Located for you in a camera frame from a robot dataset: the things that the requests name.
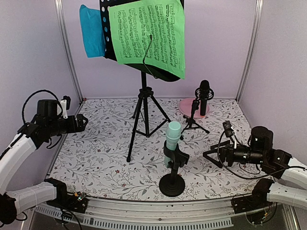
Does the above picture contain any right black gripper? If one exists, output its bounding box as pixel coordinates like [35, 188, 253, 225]
[203, 140, 265, 169]

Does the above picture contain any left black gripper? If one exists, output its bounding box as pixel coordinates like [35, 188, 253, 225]
[47, 113, 89, 137]

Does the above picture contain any teal toy microphone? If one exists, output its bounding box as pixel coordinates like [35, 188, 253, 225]
[164, 121, 181, 168]

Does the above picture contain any black round-base mic stand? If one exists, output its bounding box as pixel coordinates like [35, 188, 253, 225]
[159, 141, 189, 197]

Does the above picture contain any black microphone orange end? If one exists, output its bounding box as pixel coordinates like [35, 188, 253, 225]
[200, 80, 210, 116]

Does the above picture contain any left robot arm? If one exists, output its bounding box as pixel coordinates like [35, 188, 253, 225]
[0, 96, 88, 224]

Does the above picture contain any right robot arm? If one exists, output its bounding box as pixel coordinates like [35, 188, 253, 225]
[203, 123, 307, 213]

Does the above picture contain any pink plastic plate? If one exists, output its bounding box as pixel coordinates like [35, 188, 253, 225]
[178, 97, 211, 119]

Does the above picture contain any black tripod music stand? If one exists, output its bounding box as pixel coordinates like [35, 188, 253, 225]
[100, 0, 184, 162]

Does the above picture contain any blue paper sheet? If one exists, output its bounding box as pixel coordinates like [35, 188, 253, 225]
[79, 4, 106, 58]

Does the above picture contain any green sheet music paper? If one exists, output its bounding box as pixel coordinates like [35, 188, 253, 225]
[108, 0, 185, 79]

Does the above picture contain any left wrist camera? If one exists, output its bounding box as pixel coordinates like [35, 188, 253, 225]
[59, 95, 71, 119]

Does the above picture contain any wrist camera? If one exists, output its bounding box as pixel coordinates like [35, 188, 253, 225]
[59, 95, 71, 119]
[223, 121, 238, 149]

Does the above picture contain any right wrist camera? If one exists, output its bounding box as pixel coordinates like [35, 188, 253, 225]
[223, 121, 238, 149]

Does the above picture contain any left black cable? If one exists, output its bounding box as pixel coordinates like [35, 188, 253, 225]
[22, 90, 63, 125]

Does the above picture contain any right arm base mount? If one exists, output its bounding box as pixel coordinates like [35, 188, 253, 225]
[231, 194, 273, 214]

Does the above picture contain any aluminium front rail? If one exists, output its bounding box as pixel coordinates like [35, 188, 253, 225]
[30, 197, 300, 230]

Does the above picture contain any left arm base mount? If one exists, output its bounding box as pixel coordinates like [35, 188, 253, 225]
[46, 192, 89, 214]

